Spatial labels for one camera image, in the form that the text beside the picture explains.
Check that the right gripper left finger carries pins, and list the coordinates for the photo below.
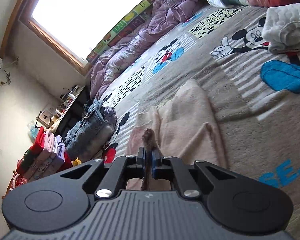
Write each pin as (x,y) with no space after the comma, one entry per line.
(116,175)

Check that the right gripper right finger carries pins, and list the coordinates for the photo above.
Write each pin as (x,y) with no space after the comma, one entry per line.
(174,170)

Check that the beige pink sweater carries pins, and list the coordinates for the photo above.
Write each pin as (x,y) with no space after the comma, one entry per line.
(184,127)

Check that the white folded clothes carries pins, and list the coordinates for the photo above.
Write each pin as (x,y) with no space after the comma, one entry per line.
(282,28)

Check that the folded denim garment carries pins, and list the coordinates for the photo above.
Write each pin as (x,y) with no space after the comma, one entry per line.
(97,116)

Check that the mustard yellow folded garment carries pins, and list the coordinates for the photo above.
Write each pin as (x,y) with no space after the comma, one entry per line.
(76,162)

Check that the dark red folded garment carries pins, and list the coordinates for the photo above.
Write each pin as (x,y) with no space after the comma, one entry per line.
(67,163)

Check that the purple folded garment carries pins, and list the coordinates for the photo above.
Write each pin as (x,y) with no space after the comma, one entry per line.
(55,160)

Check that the pink folded garment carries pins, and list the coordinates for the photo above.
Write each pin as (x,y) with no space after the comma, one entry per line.
(49,141)

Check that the light blue folded garment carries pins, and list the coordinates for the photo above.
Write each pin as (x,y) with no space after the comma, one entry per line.
(36,174)

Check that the cluttered desk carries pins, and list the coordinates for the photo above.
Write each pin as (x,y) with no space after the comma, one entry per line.
(68,113)

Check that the black desk lamp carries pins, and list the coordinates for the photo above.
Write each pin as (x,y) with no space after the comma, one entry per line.
(45,118)

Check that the red floral quilted item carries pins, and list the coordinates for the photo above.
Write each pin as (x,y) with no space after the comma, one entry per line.
(16,181)

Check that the Mickey Mouse bed blanket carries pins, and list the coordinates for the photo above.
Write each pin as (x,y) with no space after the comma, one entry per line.
(254,94)

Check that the colourful alphabet play mat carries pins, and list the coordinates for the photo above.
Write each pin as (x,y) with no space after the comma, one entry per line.
(135,18)

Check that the purple crumpled duvet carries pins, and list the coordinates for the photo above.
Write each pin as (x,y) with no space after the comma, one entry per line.
(166,14)

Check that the window with wooden frame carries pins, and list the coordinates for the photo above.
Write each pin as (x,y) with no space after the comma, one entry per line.
(72,28)

